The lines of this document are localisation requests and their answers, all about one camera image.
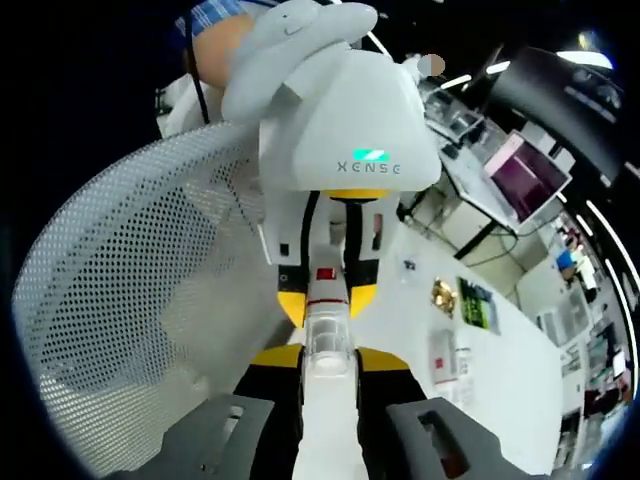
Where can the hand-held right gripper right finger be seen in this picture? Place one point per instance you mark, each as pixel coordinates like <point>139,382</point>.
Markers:
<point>380,400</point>

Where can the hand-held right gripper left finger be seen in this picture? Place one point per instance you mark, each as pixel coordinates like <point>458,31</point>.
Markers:
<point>270,400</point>

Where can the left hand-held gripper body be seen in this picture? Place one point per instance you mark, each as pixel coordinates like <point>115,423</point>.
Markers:
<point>350,125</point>

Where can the small clear skincare sachet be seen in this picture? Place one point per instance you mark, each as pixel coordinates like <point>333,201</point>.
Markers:
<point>410,267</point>

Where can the white skincare bottle clear cap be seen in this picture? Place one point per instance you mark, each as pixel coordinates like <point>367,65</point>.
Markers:
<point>441,362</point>
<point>327,300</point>

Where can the gold skincare sachet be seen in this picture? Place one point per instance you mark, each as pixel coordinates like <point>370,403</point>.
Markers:
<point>445,297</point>

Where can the green black skincare sachet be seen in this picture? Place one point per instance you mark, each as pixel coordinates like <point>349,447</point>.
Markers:
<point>477,305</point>

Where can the white standing desk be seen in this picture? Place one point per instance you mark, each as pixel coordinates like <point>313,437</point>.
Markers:
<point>475,185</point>

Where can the grey mesh office chair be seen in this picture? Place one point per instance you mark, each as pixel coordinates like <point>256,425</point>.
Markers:
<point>125,275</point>

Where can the computer monitor purple screen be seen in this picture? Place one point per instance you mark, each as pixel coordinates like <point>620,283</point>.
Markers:
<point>525,180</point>

